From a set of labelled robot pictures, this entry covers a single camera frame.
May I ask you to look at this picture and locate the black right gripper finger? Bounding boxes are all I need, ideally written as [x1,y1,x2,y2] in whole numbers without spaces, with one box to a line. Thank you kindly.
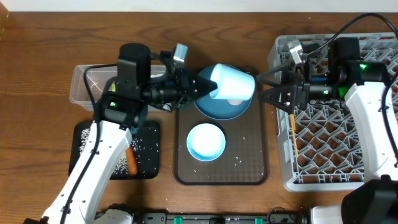
[259,86,294,114]
[256,63,291,87]

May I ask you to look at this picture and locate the dark blue plate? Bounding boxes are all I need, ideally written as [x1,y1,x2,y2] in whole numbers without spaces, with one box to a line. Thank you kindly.
[195,64,254,120]

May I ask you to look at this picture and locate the orange carrot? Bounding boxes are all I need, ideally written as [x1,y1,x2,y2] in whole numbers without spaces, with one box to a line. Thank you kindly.
[126,146,138,176]

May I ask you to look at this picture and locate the brown serving tray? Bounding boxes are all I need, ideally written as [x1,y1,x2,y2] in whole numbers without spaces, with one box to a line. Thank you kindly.
[173,67,270,186]

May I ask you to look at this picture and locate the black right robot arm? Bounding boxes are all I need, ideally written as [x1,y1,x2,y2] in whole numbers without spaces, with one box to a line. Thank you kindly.
[256,37,397,223]

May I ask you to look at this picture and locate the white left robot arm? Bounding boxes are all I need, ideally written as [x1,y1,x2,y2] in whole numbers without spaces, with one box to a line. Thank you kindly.
[37,43,217,223]

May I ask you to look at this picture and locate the clear plastic bin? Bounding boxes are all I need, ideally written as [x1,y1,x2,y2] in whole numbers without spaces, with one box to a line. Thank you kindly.
[69,65,166,111]

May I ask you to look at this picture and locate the light blue bowl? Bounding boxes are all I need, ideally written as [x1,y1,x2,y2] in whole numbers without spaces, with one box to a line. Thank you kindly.
[186,123,226,162]

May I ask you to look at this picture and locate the pink cup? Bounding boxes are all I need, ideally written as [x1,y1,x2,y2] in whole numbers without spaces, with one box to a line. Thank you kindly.
[228,100,243,106]

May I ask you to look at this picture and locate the light blue cup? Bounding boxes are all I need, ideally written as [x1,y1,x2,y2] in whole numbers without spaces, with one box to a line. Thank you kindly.
[210,63,255,101]

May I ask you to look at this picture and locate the grey dishwasher rack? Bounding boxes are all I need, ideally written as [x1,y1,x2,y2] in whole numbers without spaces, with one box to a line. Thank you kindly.
[268,32,397,192]

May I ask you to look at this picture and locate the wooden chopstick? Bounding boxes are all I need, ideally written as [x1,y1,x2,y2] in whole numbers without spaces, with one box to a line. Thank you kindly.
[289,114,299,158]

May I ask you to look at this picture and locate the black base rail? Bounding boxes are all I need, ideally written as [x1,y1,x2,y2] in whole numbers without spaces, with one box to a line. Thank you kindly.
[95,203,312,224]

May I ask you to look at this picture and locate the white rice pile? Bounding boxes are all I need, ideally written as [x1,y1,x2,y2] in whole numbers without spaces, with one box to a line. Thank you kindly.
[68,128,139,180]

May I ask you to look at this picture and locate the black tray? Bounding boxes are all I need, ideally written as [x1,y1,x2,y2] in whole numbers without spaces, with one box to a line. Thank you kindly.
[74,120,160,179]

